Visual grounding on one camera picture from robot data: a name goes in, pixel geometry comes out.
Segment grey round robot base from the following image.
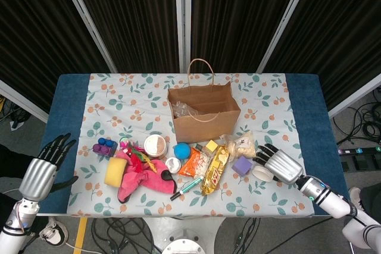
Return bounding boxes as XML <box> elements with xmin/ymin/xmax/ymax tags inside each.
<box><xmin>162</xmin><ymin>230</ymin><xmax>206</xmax><ymax>254</ymax></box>

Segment orange snack packet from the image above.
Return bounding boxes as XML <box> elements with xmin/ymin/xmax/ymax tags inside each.
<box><xmin>177</xmin><ymin>147</ymin><xmax>211</xmax><ymax>177</ymax></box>

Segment blue ball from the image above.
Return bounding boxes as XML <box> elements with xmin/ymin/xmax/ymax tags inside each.
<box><xmin>173</xmin><ymin>143</ymin><xmax>191</xmax><ymax>159</ymax></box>

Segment black power strip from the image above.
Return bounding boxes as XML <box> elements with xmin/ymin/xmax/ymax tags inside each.
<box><xmin>338</xmin><ymin>146</ymin><xmax>381</xmax><ymax>156</ymax></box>

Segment blue table cover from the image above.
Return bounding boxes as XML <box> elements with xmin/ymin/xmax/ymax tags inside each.
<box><xmin>32</xmin><ymin>72</ymin><xmax>352</xmax><ymax>216</ymax></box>

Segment small clear pin container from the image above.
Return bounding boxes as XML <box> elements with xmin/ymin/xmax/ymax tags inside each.
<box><xmin>165</xmin><ymin>157</ymin><xmax>182</xmax><ymax>174</ymax></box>

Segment blue toy brick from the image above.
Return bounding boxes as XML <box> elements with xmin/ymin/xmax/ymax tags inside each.
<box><xmin>99</xmin><ymin>137</ymin><xmax>118</xmax><ymax>158</ymax></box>

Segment white paper cup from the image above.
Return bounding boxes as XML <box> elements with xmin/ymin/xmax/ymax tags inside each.
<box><xmin>252</xmin><ymin>164</ymin><xmax>274</xmax><ymax>183</ymax></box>

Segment purple foam cube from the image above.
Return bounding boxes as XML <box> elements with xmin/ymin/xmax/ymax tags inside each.
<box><xmin>231</xmin><ymin>155</ymin><xmax>254</xmax><ymax>177</ymax></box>

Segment person leg dark trousers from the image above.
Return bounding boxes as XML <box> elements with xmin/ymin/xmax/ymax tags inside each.
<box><xmin>360</xmin><ymin>182</ymin><xmax>381</xmax><ymax>206</ymax></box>

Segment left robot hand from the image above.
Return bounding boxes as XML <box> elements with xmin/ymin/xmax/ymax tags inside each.
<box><xmin>19</xmin><ymin>133</ymin><xmax>79</xmax><ymax>202</ymax></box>

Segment purple toy brick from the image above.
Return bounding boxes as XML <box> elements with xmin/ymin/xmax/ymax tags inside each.
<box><xmin>92</xmin><ymin>143</ymin><xmax>110</xmax><ymax>157</ymax></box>

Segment floral tablecloth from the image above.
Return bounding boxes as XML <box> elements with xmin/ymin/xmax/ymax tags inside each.
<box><xmin>67</xmin><ymin>72</ymin><xmax>316</xmax><ymax>218</ymax></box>

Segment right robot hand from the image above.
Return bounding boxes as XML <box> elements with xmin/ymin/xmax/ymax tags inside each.
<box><xmin>255</xmin><ymin>143</ymin><xmax>304</xmax><ymax>185</ymax></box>

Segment white black sneaker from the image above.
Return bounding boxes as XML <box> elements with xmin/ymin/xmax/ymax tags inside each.
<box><xmin>38</xmin><ymin>217</ymin><xmax>69</xmax><ymax>246</ymax></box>
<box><xmin>348</xmin><ymin>187</ymin><xmax>370</xmax><ymax>216</ymax></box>

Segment yellow sponge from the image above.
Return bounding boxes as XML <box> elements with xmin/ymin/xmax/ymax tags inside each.
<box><xmin>104</xmin><ymin>157</ymin><xmax>128</xmax><ymax>188</ymax></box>

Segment gold snack packet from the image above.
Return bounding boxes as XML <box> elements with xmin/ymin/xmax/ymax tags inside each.
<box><xmin>199</xmin><ymin>144</ymin><xmax>230</xmax><ymax>197</ymax></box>

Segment white floor cable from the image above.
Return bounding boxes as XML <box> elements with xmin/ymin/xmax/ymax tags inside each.
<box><xmin>64</xmin><ymin>240</ymin><xmax>92</xmax><ymax>253</ymax></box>

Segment round white container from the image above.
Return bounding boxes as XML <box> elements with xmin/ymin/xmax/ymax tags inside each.
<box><xmin>143</xmin><ymin>134</ymin><xmax>169</xmax><ymax>159</ymax></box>

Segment green marker pen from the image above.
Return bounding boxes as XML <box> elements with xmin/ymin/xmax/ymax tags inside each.
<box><xmin>170</xmin><ymin>175</ymin><xmax>205</xmax><ymax>202</ymax></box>

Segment pink cloth with black edge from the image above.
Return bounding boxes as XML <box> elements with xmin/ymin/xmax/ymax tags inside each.
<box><xmin>114</xmin><ymin>149</ymin><xmax>179</xmax><ymax>205</ymax></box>

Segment black partition panel white frame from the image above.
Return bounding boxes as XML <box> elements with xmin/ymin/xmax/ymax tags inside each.
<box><xmin>0</xmin><ymin>0</ymin><xmax>117</xmax><ymax>124</ymax></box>
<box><xmin>178</xmin><ymin>0</ymin><xmax>316</xmax><ymax>73</ymax></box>
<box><xmin>257</xmin><ymin>0</ymin><xmax>381</xmax><ymax>118</ymax></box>
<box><xmin>56</xmin><ymin>0</ymin><xmax>187</xmax><ymax>73</ymax></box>

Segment clear bag of white snacks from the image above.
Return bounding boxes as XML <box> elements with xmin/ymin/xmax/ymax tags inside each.
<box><xmin>220</xmin><ymin>130</ymin><xmax>257</xmax><ymax>159</ymax></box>

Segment colourful feather shuttlecock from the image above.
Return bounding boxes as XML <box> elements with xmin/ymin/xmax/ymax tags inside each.
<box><xmin>126</xmin><ymin>142</ymin><xmax>158</xmax><ymax>174</ymax></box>

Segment brown paper bag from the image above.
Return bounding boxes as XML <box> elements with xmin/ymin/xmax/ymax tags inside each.
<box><xmin>167</xmin><ymin>58</ymin><xmax>242</xmax><ymax>143</ymax></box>

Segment black floor cable bundle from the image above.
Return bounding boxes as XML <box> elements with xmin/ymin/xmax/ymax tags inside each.
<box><xmin>232</xmin><ymin>217</ymin><xmax>263</xmax><ymax>254</ymax></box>
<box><xmin>333</xmin><ymin>99</ymin><xmax>381</xmax><ymax>148</ymax></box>
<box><xmin>90</xmin><ymin>217</ymin><xmax>163</xmax><ymax>254</ymax></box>
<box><xmin>0</xmin><ymin>95</ymin><xmax>30</xmax><ymax>131</ymax></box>

